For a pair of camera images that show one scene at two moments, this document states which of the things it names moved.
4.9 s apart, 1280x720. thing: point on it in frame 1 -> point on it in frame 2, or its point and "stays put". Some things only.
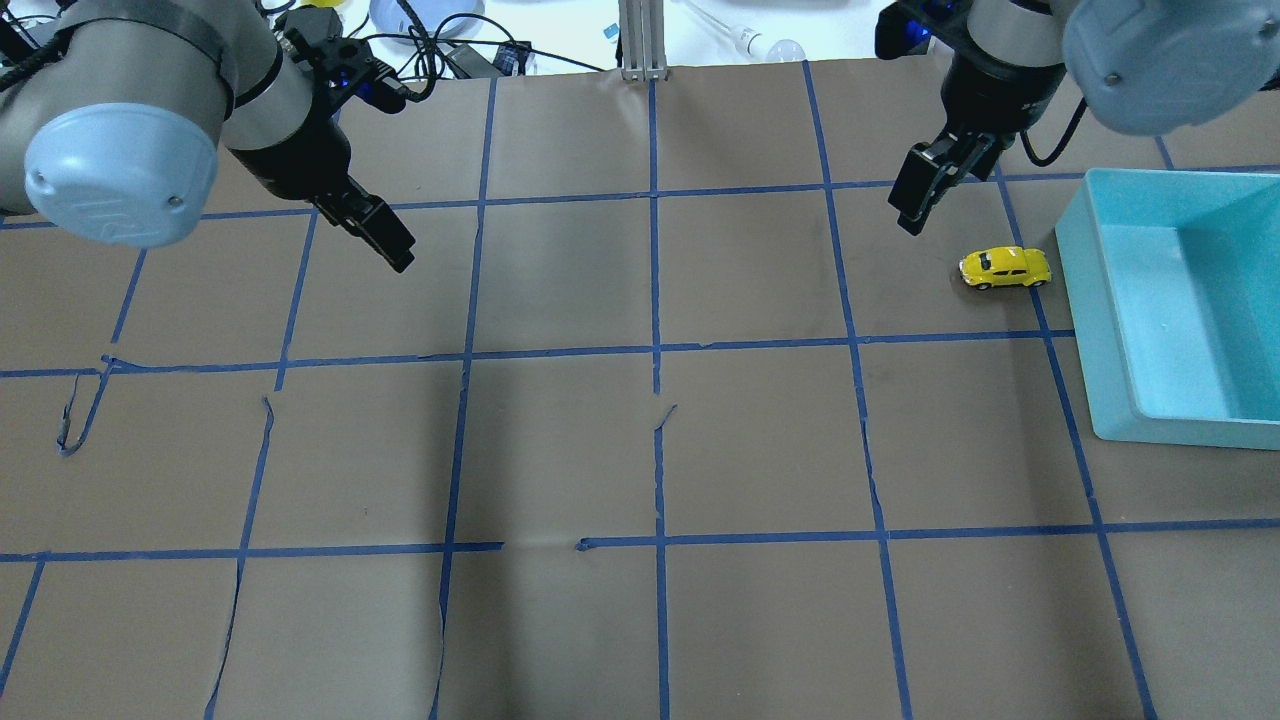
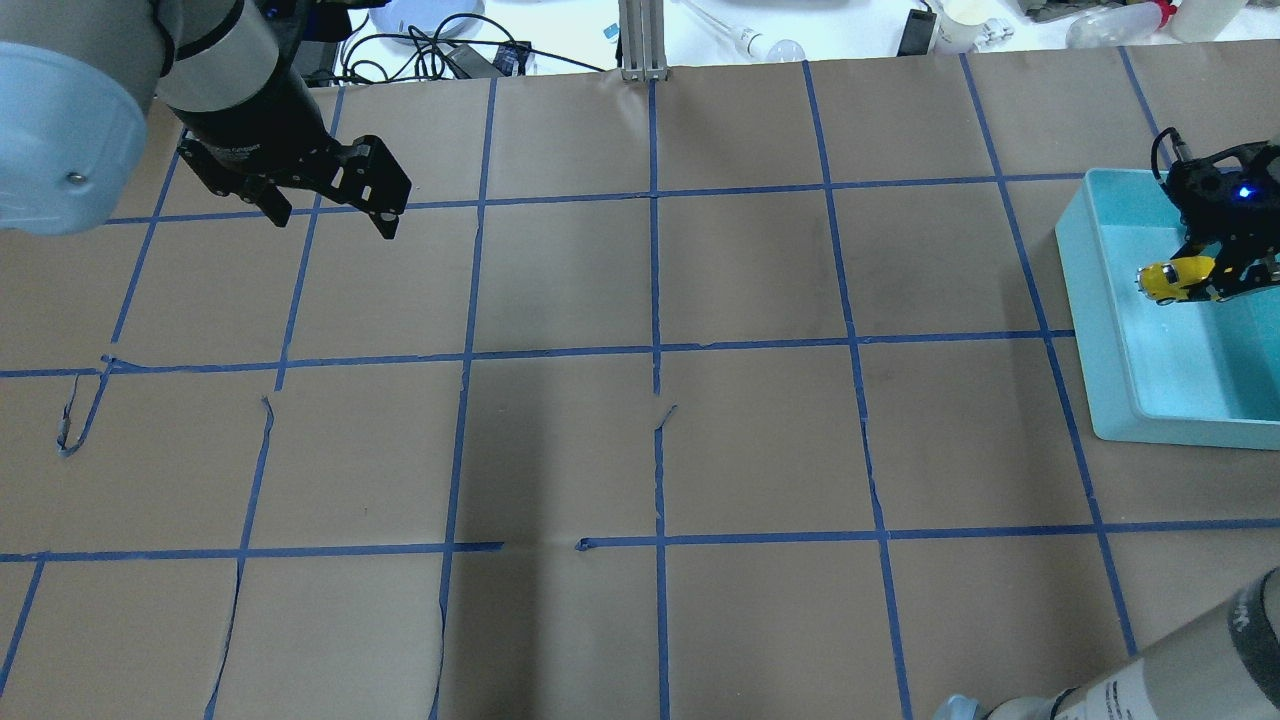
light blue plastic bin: [1173, 279] stays put
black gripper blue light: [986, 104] -> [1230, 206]
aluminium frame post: [643, 40] stays put
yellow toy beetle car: [1005, 266] -> [1164, 281]
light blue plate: [391, 18] stays put
